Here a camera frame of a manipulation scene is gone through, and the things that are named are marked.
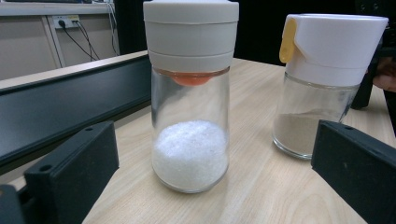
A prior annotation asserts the white wall socket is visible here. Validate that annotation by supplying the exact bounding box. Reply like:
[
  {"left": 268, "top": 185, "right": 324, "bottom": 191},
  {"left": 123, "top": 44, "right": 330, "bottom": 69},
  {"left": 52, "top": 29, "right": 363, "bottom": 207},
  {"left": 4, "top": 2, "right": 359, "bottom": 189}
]
[{"left": 51, "top": 14, "right": 81, "bottom": 30}]

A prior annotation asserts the glass shaker with white granules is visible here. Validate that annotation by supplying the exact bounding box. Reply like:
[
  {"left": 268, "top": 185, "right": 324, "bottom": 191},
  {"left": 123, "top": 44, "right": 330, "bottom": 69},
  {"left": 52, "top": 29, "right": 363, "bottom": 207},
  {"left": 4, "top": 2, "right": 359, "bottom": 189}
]
[{"left": 143, "top": 0, "right": 240, "bottom": 194}]

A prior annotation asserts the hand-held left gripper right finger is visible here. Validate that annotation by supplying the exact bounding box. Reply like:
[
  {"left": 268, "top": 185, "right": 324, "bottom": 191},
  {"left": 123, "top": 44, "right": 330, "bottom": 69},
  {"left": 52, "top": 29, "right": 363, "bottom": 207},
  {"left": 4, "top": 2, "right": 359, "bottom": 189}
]
[{"left": 311, "top": 119, "right": 396, "bottom": 224}]

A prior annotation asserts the black power cable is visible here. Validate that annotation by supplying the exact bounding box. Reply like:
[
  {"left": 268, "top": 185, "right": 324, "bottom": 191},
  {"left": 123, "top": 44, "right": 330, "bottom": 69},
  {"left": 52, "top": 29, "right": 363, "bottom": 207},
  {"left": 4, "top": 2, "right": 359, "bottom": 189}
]
[
  {"left": 73, "top": 20, "right": 101, "bottom": 61},
  {"left": 58, "top": 19, "right": 98, "bottom": 62}
]

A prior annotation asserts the glass shaker with yellow tab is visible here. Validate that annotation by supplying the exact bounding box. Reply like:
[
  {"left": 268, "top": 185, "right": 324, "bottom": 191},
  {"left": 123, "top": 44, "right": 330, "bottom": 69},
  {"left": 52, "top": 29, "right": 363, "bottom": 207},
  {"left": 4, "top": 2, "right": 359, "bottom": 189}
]
[{"left": 272, "top": 13, "right": 389, "bottom": 161}]

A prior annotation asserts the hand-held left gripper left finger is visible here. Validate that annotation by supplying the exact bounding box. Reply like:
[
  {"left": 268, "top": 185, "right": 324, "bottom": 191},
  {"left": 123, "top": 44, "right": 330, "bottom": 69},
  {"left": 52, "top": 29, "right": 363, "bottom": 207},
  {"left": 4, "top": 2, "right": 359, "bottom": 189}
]
[{"left": 23, "top": 120, "right": 120, "bottom": 224}]

